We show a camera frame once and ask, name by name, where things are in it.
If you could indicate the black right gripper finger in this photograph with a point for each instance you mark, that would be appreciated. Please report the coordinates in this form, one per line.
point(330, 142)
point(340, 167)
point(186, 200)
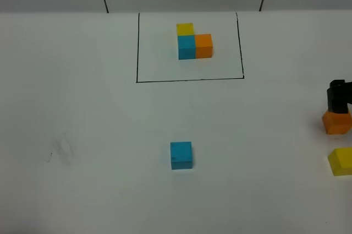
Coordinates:
point(339, 96)

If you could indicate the orange template block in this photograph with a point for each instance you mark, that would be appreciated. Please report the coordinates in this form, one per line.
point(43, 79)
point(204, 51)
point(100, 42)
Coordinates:
point(204, 46)

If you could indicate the blue template block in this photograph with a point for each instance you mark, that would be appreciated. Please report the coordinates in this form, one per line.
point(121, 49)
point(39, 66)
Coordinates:
point(186, 47)

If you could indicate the yellow template block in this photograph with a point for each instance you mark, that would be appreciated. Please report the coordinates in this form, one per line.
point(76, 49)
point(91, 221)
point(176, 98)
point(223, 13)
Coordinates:
point(185, 29)

